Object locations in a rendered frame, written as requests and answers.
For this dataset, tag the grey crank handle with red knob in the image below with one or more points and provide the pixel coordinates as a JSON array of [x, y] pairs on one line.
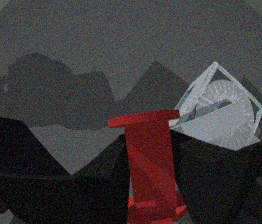
[[149, 154]]

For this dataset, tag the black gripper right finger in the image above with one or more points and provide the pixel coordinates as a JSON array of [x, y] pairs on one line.
[[211, 179]]

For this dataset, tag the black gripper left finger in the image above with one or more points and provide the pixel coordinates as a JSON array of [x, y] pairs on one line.
[[97, 194]]

